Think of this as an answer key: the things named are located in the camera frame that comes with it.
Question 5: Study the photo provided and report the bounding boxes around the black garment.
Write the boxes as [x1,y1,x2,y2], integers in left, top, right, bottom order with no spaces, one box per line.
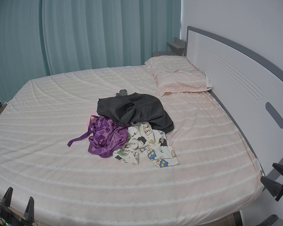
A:
[97,89,175,134]

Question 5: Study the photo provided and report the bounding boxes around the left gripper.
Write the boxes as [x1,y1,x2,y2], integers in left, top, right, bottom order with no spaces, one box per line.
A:
[0,187,35,226]

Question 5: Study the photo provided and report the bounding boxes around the white printed pyjama top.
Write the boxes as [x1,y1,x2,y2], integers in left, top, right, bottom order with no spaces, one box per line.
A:
[112,121,180,168]

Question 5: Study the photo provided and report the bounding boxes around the pale pink pillow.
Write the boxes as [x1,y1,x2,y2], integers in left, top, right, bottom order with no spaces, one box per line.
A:
[144,56,213,97]

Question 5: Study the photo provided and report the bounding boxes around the grey bedside table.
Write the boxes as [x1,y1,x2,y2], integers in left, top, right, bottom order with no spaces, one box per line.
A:
[153,37,186,57]

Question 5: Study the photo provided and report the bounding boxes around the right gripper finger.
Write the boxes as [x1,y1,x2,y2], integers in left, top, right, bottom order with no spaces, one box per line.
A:
[272,163,283,177]
[260,176,283,198]

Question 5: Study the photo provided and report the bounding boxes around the blue-green curtain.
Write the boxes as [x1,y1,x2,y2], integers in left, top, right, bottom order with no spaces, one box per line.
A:
[0,0,182,104]

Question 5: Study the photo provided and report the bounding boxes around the pink garment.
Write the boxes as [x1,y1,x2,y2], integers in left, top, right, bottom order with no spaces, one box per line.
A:
[88,108,99,133]

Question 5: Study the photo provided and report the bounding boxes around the bed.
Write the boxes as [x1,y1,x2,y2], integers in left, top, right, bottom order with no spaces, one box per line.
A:
[0,26,283,226]

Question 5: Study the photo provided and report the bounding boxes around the purple satin garment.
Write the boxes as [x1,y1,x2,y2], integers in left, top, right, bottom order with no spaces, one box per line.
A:
[67,116,131,158]

